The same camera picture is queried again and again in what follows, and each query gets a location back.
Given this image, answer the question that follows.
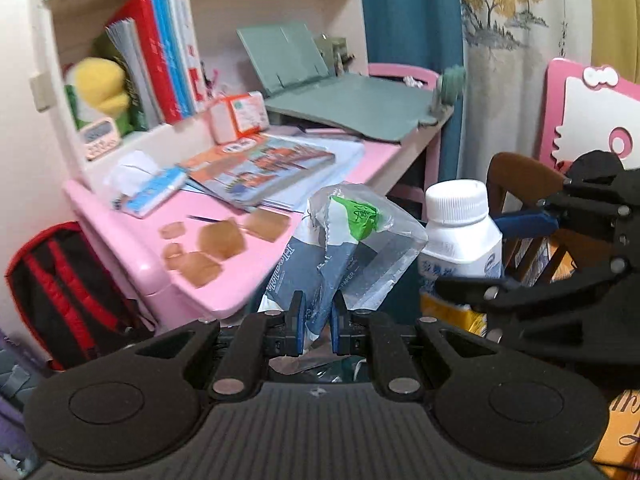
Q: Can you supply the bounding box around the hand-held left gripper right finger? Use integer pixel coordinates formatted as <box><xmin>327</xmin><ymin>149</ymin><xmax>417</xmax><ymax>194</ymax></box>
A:
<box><xmin>331</xmin><ymin>292</ymin><xmax>493</xmax><ymax>402</ymax></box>

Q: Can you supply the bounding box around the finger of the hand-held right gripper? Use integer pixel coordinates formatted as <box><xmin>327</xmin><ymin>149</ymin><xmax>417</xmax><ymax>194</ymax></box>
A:
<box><xmin>492</xmin><ymin>180</ymin><xmax>636</xmax><ymax>273</ymax></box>
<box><xmin>434</xmin><ymin>266</ymin><xmax>601</xmax><ymax>313</ymax></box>

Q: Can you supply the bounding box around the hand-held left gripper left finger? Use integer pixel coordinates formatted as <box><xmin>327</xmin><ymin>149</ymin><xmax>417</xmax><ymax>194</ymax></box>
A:
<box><xmin>135</xmin><ymin>291</ymin><xmax>307</xmax><ymax>402</ymax></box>

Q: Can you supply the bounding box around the white plastic bottle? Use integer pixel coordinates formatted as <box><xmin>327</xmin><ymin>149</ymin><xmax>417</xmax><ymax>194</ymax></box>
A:
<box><xmin>419</xmin><ymin>180</ymin><xmax>504</xmax><ymax>302</ymax></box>

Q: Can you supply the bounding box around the clear plastic tissue wrapper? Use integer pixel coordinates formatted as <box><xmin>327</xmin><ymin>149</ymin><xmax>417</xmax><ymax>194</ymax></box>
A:
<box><xmin>257</xmin><ymin>182</ymin><xmax>428</xmax><ymax>351</ymax></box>

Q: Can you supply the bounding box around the yellow carton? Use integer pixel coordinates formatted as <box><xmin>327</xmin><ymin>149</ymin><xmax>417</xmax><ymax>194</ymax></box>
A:
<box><xmin>420</xmin><ymin>292</ymin><xmax>488</xmax><ymax>337</ymax></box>

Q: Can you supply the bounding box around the wooden chair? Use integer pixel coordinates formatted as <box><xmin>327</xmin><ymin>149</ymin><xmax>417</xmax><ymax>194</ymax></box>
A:
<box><xmin>485</xmin><ymin>152</ymin><xmax>576</xmax><ymax>286</ymax></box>

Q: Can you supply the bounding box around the yellow printed paper bag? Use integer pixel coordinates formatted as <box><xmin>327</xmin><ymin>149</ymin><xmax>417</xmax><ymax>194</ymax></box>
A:
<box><xmin>592</xmin><ymin>390</ymin><xmax>640</xmax><ymax>468</ymax></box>

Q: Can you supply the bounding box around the pink white bow board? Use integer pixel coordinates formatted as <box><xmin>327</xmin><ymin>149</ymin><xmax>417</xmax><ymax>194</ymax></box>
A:
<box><xmin>537</xmin><ymin>57</ymin><xmax>640</xmax><ymax>171</ymax></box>

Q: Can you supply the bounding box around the orange picture book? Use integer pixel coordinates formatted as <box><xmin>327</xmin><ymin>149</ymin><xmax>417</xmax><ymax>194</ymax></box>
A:
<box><xmin>182</xmin><ymin>135</ymin><xmax>336</xmax><ymax>208</ymax></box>

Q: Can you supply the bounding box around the white tree print curtain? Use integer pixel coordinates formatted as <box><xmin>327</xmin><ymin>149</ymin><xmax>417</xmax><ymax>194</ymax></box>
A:
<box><xmin>455</xmin><ymin>0</ymin><xmax>596</xmax><ymax>186</ymax></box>

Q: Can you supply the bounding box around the pink desk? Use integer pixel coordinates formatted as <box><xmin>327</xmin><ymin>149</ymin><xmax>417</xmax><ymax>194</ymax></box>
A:
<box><xmin>62</xmin><ymin>62</ymin><xmax>443</xmax><ymax>321</ymax></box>

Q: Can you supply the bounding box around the blue white tissue pack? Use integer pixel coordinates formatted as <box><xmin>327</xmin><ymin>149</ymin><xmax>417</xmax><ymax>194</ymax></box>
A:
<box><xmin>112</xmin><ymin>150</ymin><xmax>188</xmax><ymax>218</ymax></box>

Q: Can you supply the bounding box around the green slanted desk board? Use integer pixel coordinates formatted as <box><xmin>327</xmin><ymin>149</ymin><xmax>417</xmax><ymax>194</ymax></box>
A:
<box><xmin>265</xmin><ymin>74</ymin><xmax>453</xmax><ymax>143</ymax></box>

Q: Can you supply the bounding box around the orange white box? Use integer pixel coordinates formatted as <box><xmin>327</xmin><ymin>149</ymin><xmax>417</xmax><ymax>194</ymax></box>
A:
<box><xmin>207</xmin><ymin>91</ymin><xmax>271</xmax><ymax>145</ymax></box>

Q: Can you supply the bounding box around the blue curtain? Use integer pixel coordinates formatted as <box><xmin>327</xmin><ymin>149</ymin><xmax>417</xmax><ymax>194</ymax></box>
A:
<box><xmin>357</xmin><ymin>0</ymin><xmax>466</xmax><ymax>196</ymax></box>

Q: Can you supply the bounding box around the red black backpack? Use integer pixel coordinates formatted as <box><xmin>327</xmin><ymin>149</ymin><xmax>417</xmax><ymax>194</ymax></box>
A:
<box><xmin>5</xmin><ymin>221</ymin><xmax>156</xmax><ymax>371</ymax></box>

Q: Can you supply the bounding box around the green book stand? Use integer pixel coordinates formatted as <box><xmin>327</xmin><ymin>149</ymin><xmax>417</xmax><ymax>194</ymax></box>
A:
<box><xmin>236</xmin><ymin>22</ymin><xmax>333</xmax><ymax>98</ymax></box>

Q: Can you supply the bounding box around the white digital timer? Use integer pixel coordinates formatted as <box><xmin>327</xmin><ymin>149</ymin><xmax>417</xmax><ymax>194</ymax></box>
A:
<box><xmin>80</xmin><ymin>117</ymin><xmax>121</xmax><ymax>161</ymax></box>

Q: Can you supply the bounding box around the purple grey backpack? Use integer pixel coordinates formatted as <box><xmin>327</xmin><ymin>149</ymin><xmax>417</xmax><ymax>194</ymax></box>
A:
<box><xmin>0</xmin><ymin>330</ymin><xmax>51</xmax><ymax>476</ymax></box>

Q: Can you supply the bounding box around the white bookshelf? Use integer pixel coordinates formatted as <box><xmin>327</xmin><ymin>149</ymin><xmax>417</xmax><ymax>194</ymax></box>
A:
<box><xmin>30</xmin><ymin>0</ymin><xmax>361</xmax><ymax>186</ymax></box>

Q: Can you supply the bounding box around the row of upright books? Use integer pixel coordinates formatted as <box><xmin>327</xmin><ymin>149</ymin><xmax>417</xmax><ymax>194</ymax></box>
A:
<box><xmin>105</xmin><ymin>0</ymin><xmax>208</xmax><ymax>128</ymax></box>

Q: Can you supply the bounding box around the yellow green plush toy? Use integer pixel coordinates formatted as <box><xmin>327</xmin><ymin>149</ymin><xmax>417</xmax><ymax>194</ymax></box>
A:
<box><xmin>65</xmin><ymin>35</ymin><xmax>133</xmax><ymax>133</ymax></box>

